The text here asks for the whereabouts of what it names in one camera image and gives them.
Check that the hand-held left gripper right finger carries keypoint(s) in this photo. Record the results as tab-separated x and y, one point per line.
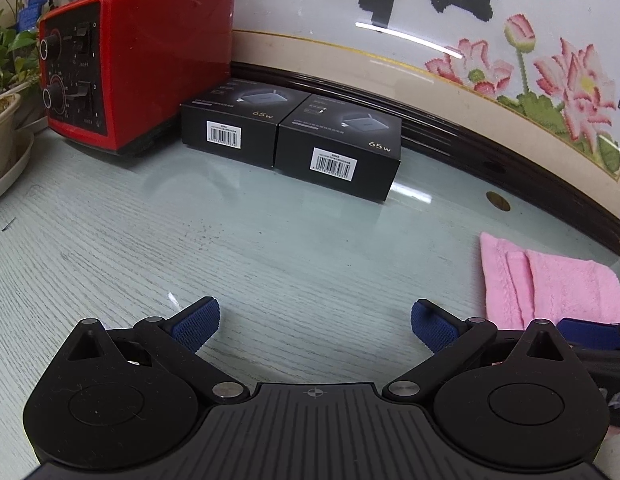
433	329

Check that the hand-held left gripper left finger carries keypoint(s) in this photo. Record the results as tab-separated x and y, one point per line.
196	327

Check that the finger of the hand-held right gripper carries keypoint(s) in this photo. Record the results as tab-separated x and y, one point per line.
592	332

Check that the pink towel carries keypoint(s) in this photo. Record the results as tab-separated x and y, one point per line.
564	290

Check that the brass coin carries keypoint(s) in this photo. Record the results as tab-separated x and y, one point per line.
498	200

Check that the black charger box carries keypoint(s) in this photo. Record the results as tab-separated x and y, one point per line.
340	150
240	120

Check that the small dark stick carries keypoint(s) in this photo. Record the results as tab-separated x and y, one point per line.
8	224

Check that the white pot saucer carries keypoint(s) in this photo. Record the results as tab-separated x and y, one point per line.
21	165

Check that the red blender base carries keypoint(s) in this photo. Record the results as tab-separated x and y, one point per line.
160	65

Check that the framed lotus embroidery picture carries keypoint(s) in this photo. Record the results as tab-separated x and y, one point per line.
439	60

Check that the beige plant pot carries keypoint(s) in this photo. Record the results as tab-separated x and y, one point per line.
2	135

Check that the green potted plant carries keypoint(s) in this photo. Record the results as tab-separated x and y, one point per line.
7	55

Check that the blue box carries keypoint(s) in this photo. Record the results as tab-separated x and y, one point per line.
30	16

